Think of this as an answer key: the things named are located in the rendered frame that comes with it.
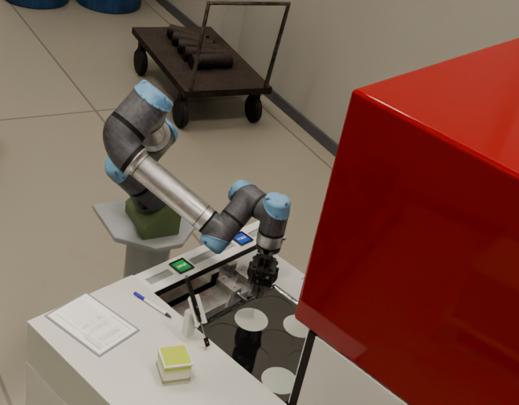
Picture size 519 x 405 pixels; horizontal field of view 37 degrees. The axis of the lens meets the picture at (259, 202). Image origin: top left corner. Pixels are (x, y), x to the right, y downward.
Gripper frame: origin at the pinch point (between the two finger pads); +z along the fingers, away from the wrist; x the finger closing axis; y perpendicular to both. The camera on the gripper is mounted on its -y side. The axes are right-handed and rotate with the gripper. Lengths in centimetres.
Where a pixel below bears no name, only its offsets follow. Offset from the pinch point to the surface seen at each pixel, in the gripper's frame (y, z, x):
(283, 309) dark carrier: -1.4, 5.0, 8.4
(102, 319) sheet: 28.8, -2.0, -38.7
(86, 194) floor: -169, 95, -109
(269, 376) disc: 27.7, 4.9, 8.6
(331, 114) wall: -293, 72, 15
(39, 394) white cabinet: 40, 20, -51
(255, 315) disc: 4.3, 4.8, 0.8
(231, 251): -16.3, -1.1, -11.5
